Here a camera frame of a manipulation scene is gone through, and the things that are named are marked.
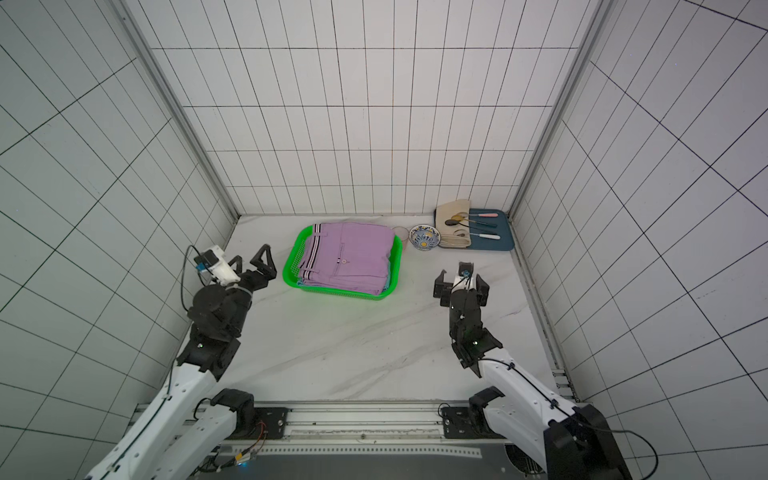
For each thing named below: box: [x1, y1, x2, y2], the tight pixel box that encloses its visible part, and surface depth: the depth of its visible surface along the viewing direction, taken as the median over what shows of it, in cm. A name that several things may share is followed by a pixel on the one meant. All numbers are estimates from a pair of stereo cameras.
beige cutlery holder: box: [436, 199, 471, 249], surface depth 118 cm
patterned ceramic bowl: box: [409, 224, 441, 251], surface depth 112 cm
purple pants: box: [298, 222, 395, 295], surface depth 95 cm
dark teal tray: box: [466, 208, 515, 251], surface depth 116 cm
